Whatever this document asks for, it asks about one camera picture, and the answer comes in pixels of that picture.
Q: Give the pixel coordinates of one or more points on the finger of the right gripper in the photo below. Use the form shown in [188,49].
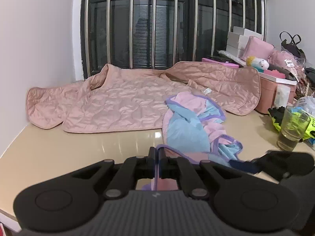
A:
[245,166]

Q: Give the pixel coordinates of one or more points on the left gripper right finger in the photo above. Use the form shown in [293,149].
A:
[183,172]

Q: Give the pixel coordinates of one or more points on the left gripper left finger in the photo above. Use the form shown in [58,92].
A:
[128,174]

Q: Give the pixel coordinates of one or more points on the pink blue purple garment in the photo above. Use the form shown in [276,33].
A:
[192,128]

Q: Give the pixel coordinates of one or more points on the glass cup with tea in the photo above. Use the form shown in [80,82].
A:
[293,127]

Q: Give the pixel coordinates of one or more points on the neon yellow black gloves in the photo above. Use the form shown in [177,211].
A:
[277,114]

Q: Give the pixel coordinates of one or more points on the pink quilted jacket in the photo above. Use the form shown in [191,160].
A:
[119,100]

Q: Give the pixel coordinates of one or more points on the pink storage box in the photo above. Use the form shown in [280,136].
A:
[269,86]

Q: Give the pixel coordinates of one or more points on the plush toy yellow white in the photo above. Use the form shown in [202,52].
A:
[260,64]

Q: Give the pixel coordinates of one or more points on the pink pouch bag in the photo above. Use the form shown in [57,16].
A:
[257,48]

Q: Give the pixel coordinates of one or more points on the black handbag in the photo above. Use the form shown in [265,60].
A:
[291,46]

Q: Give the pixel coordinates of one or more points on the stack of white boxes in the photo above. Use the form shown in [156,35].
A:
[237,40]

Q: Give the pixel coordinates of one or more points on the steel window guard bars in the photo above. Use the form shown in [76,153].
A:
[155,34]

